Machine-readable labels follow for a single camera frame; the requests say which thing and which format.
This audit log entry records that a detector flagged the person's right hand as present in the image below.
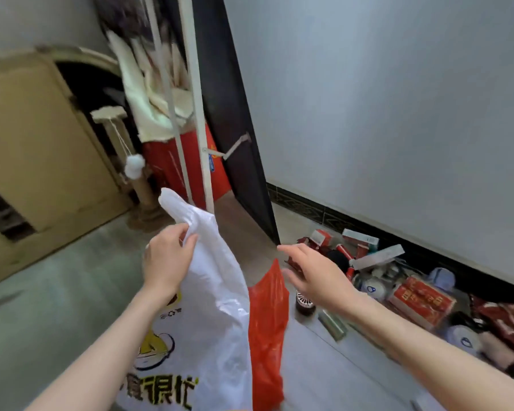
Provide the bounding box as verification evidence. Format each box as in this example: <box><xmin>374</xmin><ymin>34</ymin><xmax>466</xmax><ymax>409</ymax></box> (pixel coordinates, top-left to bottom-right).
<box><xmin>277</xmin><ymin>243</ymin><xmax>363</xmax><ymax>316</ymax></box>

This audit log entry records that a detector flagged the person's left hand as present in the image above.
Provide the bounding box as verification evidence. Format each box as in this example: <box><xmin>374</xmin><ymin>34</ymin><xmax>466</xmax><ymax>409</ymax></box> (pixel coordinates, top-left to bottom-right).
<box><xmin>142</xmin><ymin>222</ymin><xmax>200</xmax><ymax>299</ymax></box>

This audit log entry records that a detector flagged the black round ball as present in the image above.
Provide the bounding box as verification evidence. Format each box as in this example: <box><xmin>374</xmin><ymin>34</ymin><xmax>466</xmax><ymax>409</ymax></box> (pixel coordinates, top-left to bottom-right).
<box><xmin>325</xmin><ymin>250</ymin><xmax>351</xmax><ymax>272</ymax></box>

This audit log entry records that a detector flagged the chrome black round mini fan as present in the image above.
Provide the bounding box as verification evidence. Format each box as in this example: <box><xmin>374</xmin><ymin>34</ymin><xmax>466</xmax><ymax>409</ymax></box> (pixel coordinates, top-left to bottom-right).
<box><xmin>295</xmin><ymin>291</ymin><xmax>317</xmax><ymax>317</ymax></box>

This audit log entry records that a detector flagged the red white small carton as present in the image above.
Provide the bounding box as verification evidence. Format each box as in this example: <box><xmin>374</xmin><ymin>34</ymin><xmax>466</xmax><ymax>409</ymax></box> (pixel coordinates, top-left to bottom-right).
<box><xmin>310</xmin><ymin>229</ymin><xmax>334</xmax><ymax>249</ymax></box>

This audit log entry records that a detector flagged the small green box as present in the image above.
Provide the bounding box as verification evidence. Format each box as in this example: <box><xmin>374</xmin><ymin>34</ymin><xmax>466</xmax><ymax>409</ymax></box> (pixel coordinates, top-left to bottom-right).
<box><xmin>318</xmin><ymin>310</ymin><xmax>348</xmax><ymax>342</ymax></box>

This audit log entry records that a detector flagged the lavender drink can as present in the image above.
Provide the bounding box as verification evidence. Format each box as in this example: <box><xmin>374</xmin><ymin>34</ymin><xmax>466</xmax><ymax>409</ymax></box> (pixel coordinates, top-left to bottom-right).
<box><xmin>445</xmin><ymin>324</ymin><xmax>485</xmax><ymax>356</ymax></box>
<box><xmin>359</xmin><ymin>276</ymin><xmax>388</xmax><ymax>301</ymax></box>

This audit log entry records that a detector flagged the white green barcode box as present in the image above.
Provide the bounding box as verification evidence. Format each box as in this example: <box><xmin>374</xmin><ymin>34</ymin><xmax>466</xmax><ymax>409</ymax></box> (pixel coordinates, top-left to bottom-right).
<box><xmin>342</xmin><ymin>228</ymin><xmax>380</xmax><ymax>249</ymax></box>

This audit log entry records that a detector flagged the white printed plastic bag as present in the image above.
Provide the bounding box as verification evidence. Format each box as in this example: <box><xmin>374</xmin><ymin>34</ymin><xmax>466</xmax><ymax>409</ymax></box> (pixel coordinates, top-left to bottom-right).
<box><xmin>113</xmin><ymin>187</ymin><xmax>254</xmax><ymax>411</ymax></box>

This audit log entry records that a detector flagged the long white box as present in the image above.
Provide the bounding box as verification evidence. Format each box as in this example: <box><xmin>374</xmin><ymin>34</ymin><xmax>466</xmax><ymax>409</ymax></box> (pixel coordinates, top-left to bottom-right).
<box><xmin>353</xmin><ymin>244</ymin><xmax>405</xmax><ymax>270</ymax></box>

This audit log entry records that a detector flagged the red plastic bag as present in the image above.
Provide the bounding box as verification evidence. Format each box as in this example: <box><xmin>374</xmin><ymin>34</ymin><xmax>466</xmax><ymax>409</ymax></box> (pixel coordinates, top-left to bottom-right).
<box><xmin>247</xmin><ymin>259</ymin><xmax>290</xmax><ymax>411</ymax></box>

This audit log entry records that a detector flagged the blue white can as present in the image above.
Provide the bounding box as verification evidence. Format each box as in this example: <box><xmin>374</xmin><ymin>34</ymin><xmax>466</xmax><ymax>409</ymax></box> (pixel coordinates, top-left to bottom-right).
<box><xmin>426</xmin><ymin>267</ymin><xmax>456</xmax><ymax>292</ymax></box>

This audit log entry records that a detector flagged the beige wooden cabinet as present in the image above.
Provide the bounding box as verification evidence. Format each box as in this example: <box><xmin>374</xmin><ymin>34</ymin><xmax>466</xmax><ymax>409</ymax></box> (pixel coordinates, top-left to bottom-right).
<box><xmin>0</xmin><ymin>45</ymin><xmax>134</xmax><ymax>292</ymax></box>

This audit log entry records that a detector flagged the brown bottle black cap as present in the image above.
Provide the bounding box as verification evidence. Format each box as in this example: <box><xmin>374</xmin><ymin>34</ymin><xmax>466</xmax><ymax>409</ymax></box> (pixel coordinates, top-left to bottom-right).
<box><xmin>453</xmin><ymin>312</ymin><xmax>514</xmax><ymax>371</ymax></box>

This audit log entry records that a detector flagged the person's left forearm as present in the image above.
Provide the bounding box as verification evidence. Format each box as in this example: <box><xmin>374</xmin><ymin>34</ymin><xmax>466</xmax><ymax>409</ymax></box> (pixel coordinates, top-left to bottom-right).
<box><xmin>25</xmin><ymin>282</ymin><xmax>180</xmax><ymax>411</ymax></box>

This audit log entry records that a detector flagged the person's right forearm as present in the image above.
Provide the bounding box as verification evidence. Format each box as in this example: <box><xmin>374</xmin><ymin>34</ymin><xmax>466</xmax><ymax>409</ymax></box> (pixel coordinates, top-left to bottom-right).
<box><xmin>340</xmin><ymin>289</ymin><xmax>514</xmax><ymax>411</ymax></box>

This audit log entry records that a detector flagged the red cardboard box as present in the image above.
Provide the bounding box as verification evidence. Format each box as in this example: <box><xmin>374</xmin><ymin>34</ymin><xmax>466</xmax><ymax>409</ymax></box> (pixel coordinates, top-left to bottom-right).
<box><xmin>142</xmin><ymin>123</ymin><xmax>233</xmax><ymax>210</ymax></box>

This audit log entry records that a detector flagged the white metal folding stand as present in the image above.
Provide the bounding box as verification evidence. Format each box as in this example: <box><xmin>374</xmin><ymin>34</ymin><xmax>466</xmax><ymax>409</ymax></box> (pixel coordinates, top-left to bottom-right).
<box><xmin>143</xmin><ymin>0</ymin><xmax>252</xmax><ymax>215</ymax></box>

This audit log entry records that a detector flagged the black leaning board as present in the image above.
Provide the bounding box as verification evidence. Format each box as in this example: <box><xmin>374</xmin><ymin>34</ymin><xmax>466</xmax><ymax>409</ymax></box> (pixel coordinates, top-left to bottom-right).
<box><xmin>190</xmin><ymin>0</ymin><xmax>282</xmax><ymax>245</ymax></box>

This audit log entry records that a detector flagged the cardboard cat scratching post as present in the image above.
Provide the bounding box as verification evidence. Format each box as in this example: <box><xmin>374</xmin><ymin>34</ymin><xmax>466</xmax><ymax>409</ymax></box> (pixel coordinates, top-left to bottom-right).
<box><xmin>90</xmin><ymin>106</ymin><xmax>168</xmax><ymax>229</ymax></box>

